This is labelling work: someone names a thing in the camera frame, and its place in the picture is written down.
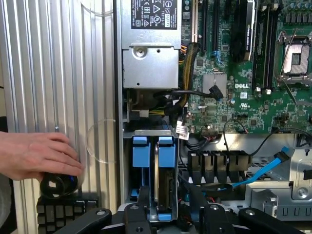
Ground black SATA cable with plug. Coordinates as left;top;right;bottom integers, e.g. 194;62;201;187
152;85;224;100

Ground beige expansion slot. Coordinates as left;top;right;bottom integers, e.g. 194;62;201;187
192;0;198;43

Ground blue SATA wire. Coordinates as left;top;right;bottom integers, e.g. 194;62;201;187
231;146;291;188

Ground white label tag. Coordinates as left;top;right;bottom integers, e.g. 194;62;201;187
175;121;191;141

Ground blue disk caddy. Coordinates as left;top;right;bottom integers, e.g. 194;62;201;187
131;136;152;198

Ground black Nvidia graphics card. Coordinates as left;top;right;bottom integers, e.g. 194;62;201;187
230;0;256;63

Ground black RAM slot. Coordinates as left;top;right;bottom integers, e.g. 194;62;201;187
252;6;266;92
264;6;280;95

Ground black plastic card guide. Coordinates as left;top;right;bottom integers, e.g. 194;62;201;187
187;150;253;185

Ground metal disk bay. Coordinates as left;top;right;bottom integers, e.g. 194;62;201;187
123;129;181;222

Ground open Dell PC case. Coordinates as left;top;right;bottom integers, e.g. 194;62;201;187
113;0;312;234

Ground grey power supply unit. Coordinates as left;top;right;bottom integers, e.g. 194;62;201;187
120;0;183;90

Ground CPU socket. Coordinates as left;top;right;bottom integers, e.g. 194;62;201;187
275;29;312;86

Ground black expansion slot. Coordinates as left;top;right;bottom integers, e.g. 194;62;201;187
212;0;220;57
201;0;208;52

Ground green Dell motherboard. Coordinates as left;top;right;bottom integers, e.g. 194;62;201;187
179;0;312;135

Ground black keyboard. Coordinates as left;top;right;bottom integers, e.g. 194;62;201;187
36;197;98;234

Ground person's left hand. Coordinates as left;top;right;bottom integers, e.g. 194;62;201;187
0;131;85;182

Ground silver chipset heatsink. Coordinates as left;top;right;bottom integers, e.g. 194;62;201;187
202;74;227;95

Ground sleeved yellow black wire bundle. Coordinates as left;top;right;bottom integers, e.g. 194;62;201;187
179;42;200;115

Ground metal drive cage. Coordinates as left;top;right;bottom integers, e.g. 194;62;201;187
246;146;312;215

